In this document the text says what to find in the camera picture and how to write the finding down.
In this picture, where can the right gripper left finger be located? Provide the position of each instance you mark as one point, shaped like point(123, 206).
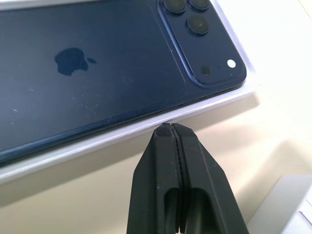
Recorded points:
point(151, 185)

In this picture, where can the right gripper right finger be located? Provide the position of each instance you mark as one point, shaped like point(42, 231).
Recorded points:
point(207, 195)

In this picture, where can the white box lid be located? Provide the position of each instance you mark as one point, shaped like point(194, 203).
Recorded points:
point(287, 207)

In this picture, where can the white box bottom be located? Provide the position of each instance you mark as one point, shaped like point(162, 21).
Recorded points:
point(97, 144)

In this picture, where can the dark blue smartphone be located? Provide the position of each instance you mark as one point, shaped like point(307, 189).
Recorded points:
point(109, 73)

